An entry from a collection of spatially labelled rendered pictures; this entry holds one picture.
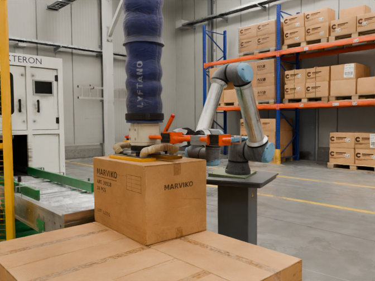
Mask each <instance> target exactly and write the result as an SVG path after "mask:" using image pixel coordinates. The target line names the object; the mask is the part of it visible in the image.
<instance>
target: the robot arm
mask: <svg viewBox="0 0 375 281"><path fill-rule="evenodd" d="M252 79H253V69H252V67H251V65H250V64H248V63H237V64H225V65H223V66H221V67H220V68H219V69H218V70H217V71H216V72H215V73H214V74H213V75H212V77H211V79H210V83H211V87H210V90H209V92H208V96H207V98H206V101H205V104H204V107H203V111H202V113H201V116H200V119H199V122H198V126H197V127H196V131H193V130H192V129H190V128H179V129H175V130H173V132H182V133H183V134H184V135H207V134H223V132H222V131H221V130H220V129H211V125H212V123H213V120H214V117H215V114H216V111H217V108H218V105H219V101H220V98H221V95H222V92H223V89H224V88H226V87H227V85H228V83H229V82H233V85H234V88H235V92H236V95H237V98H238V102H239V106H240V109H241V113H242V117H243V121H244V125H245V128H246V132H247V137H242V144H232V145H229V150H228V164H227V166H226V168H225V173H227V174H230V175H249V174H251V170H250V167H249V164H248V161H255V162H262V163H268V162H270V161H271V160H272V158H273V156H274V153H275V145H274V144H273V143H272V142H269V141H268V138H267V136H266V135H264V134H263V129H262V125H261V120H260V117H259V113H258V109H257V104H256V100H255V97H254V92H253V88H252V83H251V80H252ZM172 145H174V146H177V147H186V149H185V157H186V158H196V159H205V160H206V166H218V165H219V164H220V146H210V145H191V144H190V141H188V142H183V143H175V144H172Z"/></svg>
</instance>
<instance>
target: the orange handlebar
mask: <svg viewBox="0 0 375 281"><path fill-rule="evenodd" d="M190 136H191V135H184V134H183V135H178V136H173V137H172V139H173V140H177V141H180V142H188V141H190ZM148 137H149V139H161V135H149V136H148ZM200 141H201V142H206V137H200ZM222 142H223V143H228V142H231V138H223V139H222Z"/></svg>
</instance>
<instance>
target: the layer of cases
mask: <svg viewBox="0 0 375 281"><path fill-rule="evenodd" d="M0 281H302V259H299V258H296V257H293V256H290V255H286V254H283V253H279V252H277V251H273V250H270V249H266V248H263V247H260V246H257V245H253V244H250V243H247V242H244V241H240V240H237V239H234V238H230V237H227V236H224V235H221V234H217V233H214V232H211V231H208V230H205V231H201V232H197V233H194V234H190V235H186V236H182V237H179V238H176V239H171V240H168V241H163V242H160V243H157V244H152V245H149V246H145V245H143V244H141V243H139V242H137V241H135V240H133V239H131V238H129V237H127V236H125V235H123V234H121V233H119V232H117V231H115V230H113V229H110V228H108V227H106V226H104V225H102V224H100V223H98V222H92V223H87V224H82V225H77V226H72V227H67V228H64V229H59V230H54V231H49V232H43V233H40V234H35V235H30V236H25V237H22V238H17V239H12V240H7V241H1V242H0Z"/></svg>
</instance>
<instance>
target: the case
mask: <svg viewBox="0 0 375 281"><path fill-rule="evenodd" d="M93 170H94V217H95V221H96V222H98V223H100V224H102V225H104V226H106V227H108V228H110V229H113V230H115V231H117V232H119V233H121V234H123V235H125V236H127V237H129V238H131V239H133V240H135V241H137V242H139V243H141V244H143V245H145V246H149V245H152V244H157V243H160V242H163V241H168V240H171V239H176V238H179V237H182V236H186V235H190V234H194V233H197V232H201V231H205V230H206V160H205V159H196V158H186V157H183V158H181V159H160V158H157V159H156V161H152V162H134V161H125V160H121V159H113V158H109V156H102V157H93Z"/></svg>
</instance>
